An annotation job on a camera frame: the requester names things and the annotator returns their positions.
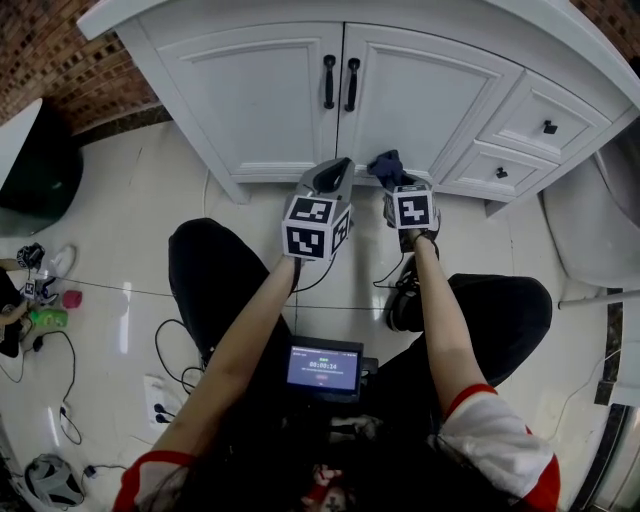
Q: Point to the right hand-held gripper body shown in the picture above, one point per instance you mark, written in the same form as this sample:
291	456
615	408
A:
412	207

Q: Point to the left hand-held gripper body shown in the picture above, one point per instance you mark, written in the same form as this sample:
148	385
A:
305	240

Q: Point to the dark blue cloth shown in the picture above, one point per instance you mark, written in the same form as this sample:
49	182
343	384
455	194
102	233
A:
387	165

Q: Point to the white cabinet door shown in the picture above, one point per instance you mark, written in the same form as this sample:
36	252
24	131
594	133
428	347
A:
415	110
250	100

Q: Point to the person's left forearm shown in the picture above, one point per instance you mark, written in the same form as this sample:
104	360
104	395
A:
235	350

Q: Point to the person's right forearm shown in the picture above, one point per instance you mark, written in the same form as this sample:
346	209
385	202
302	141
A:
445	320

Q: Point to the white drawer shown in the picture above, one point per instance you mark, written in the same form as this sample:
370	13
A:
480	170
525	115

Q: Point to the white vanity cabinet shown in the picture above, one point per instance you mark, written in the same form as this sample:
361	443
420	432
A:
150	60

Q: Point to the person's black sneaker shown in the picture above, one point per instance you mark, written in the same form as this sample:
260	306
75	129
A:
407	300

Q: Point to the black drawer knob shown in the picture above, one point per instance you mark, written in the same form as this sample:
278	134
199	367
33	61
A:
550	127
501	173

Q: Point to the person's left leg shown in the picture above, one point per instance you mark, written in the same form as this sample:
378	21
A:
215	280

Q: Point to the person's leg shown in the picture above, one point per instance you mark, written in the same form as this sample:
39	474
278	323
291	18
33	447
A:
505	320
215	280

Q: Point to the small black monitor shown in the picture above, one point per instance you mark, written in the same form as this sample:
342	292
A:
325	372

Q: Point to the person's right leg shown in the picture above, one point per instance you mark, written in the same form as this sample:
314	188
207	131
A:
505	320

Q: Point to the white toilet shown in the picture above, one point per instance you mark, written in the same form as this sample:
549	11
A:
590	225

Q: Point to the white rod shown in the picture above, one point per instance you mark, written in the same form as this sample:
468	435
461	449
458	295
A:
595	298

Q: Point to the white power strip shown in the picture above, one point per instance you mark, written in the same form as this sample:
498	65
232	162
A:
155	395

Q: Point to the pink object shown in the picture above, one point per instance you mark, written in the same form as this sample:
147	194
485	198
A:
72	298

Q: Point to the person's white red-trimmed shirt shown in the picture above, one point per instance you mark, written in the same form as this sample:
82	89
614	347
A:
495	435

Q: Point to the green plastic object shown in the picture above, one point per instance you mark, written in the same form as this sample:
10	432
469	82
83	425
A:
47	317

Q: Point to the small black adapter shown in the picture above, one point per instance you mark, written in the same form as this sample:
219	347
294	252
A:
91	471

